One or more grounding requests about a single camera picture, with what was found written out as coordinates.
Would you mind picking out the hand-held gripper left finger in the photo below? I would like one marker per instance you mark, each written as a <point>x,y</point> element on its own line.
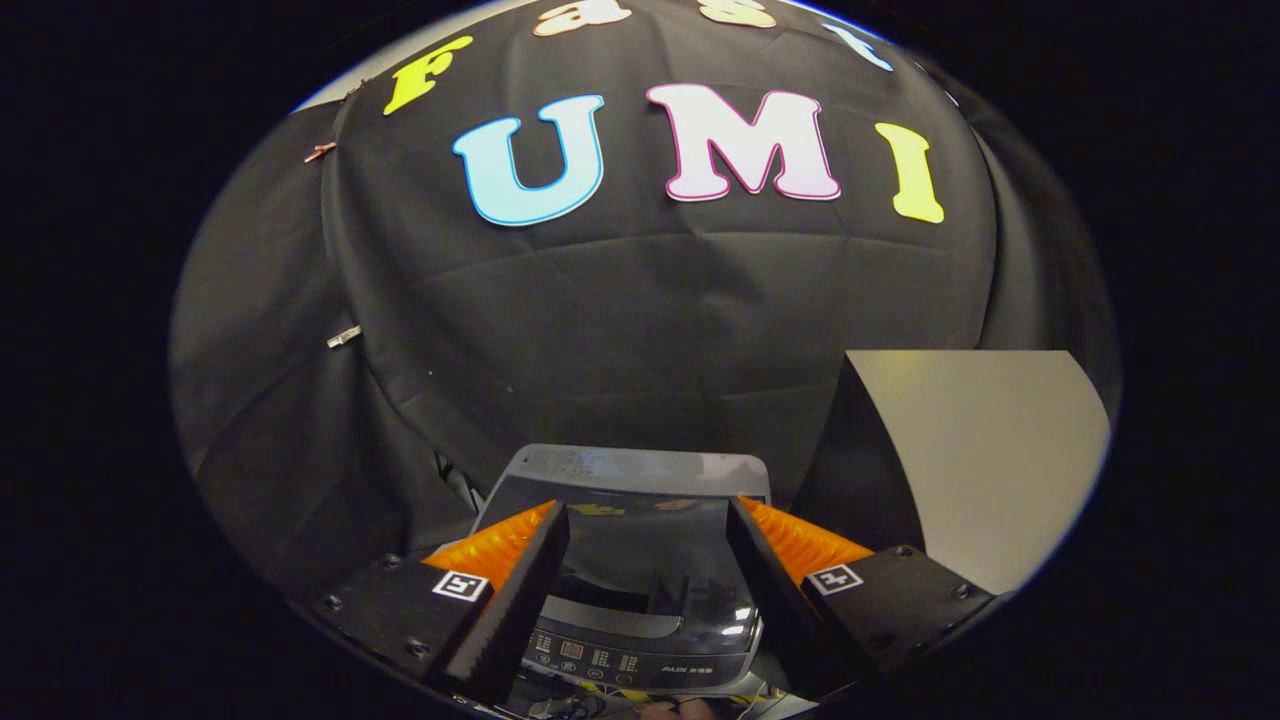
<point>520,600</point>

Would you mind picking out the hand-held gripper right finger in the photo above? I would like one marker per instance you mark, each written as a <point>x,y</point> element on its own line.
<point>775,590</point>

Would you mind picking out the grey washing machine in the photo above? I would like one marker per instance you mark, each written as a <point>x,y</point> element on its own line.
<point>650,560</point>

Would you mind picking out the black backdrop cloth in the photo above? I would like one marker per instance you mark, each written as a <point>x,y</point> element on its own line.
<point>650,320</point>

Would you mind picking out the silver clip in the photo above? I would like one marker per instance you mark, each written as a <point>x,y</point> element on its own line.
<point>343,337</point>

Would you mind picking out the pink clip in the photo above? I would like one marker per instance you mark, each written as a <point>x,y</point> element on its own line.
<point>320,152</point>

